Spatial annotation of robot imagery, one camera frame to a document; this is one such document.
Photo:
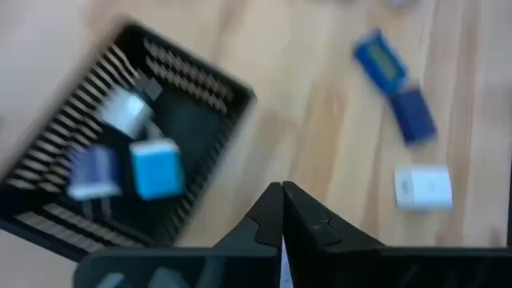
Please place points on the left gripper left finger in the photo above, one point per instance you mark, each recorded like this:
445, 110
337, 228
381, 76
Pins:
260, 228

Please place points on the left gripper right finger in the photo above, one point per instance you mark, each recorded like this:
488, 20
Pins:
312, 228

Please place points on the teal white charger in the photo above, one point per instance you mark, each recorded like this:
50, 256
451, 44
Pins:
157, 170

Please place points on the white silver charger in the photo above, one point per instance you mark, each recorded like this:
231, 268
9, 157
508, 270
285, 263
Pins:
126, 112

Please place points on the blue digital clock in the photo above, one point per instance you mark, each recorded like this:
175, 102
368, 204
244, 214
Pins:
380, 62

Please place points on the white charger cube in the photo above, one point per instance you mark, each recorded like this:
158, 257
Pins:
423, 188

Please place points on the black plastic basket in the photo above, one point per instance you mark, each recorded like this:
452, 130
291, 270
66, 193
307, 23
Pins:
192, 120

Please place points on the navy digital clock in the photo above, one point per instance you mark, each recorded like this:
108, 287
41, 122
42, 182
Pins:
414, 118

